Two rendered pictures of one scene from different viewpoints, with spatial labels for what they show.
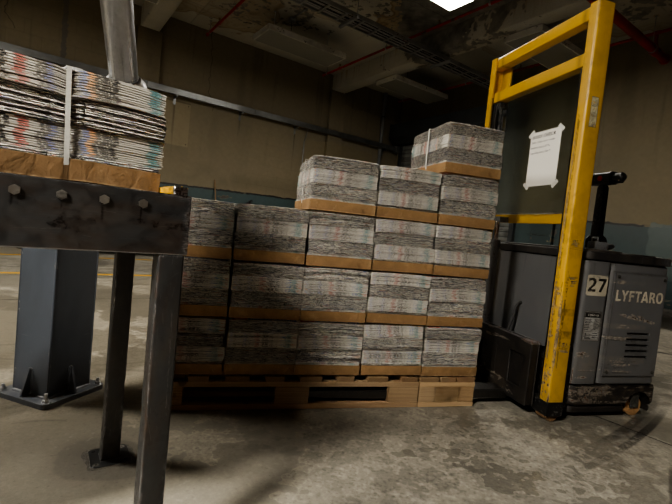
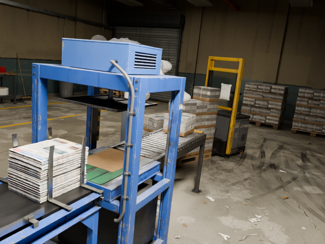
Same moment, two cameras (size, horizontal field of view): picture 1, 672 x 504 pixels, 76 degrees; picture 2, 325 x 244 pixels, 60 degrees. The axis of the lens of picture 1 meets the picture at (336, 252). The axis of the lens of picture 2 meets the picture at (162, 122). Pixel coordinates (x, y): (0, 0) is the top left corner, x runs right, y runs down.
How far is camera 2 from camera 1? 3.33 m
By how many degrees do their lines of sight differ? 29
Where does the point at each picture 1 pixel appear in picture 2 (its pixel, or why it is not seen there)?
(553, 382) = (228, 149)
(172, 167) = not seen: outside the picture
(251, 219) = not seen: hidden behind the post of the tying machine
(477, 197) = (214, 106)
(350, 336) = not seen: hidden behind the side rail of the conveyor
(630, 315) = (242, 130)
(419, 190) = (203, 107)
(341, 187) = (189, 110)
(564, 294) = (231, 129)
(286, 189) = (56, 54)
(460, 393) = (208, 155)
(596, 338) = (236, 137)
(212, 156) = (14, 38)
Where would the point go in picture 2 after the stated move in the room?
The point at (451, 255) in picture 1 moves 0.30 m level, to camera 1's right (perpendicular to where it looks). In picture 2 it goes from (209, 122) to (222, 122)
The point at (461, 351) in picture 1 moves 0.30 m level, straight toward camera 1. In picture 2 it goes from (209, 145) to (214, 150)
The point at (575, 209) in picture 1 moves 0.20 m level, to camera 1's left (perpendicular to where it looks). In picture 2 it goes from (235, 109) to (226, 108)
